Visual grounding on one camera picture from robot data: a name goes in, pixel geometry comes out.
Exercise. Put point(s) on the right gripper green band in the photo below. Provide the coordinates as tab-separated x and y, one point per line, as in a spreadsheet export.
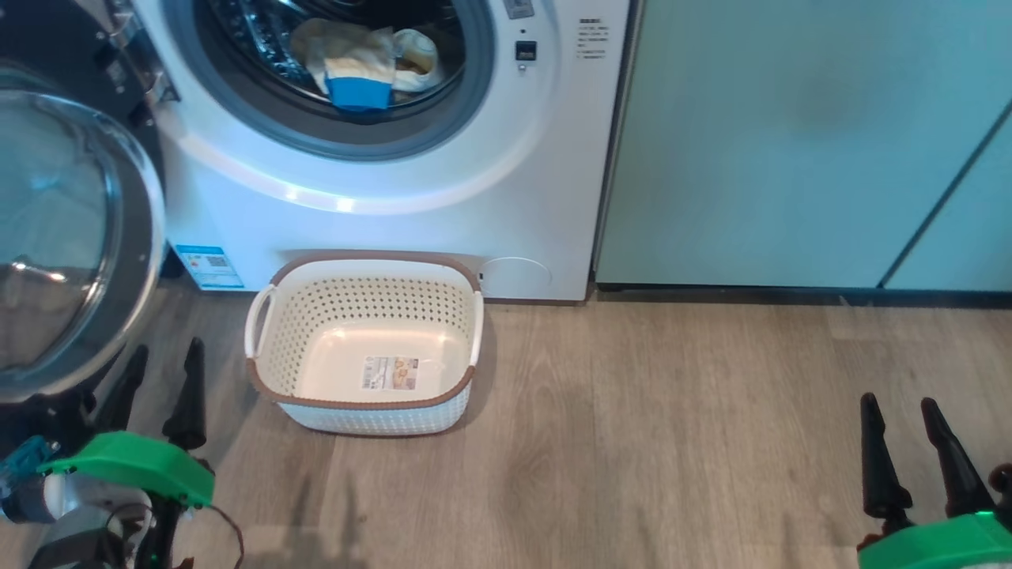
941	549

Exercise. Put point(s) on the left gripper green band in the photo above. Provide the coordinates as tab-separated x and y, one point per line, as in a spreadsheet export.
134	462

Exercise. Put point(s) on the round glass washing machine door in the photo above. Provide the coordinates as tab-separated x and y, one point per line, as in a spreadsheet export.
63	237

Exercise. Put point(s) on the white and blue garment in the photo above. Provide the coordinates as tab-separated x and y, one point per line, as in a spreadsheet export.
356	67

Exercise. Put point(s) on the pale yellow printed garment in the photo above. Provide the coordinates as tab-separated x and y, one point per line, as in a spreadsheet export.
415	59

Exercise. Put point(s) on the cream perforated laundry basket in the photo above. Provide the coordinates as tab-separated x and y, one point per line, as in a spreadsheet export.
371	411

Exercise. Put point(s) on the basket bottom product sticker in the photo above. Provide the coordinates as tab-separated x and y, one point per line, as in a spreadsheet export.
390	372

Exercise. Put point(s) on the white washing machine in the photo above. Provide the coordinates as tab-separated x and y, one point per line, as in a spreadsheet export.
474	205

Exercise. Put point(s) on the blue energy label sticker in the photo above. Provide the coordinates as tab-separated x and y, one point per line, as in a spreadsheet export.
208	267

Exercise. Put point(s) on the pale green cabinet panel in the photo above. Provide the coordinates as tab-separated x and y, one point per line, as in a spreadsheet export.
751	158
968	229

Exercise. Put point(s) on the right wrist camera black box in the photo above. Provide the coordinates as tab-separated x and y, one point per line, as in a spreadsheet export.
1002	486

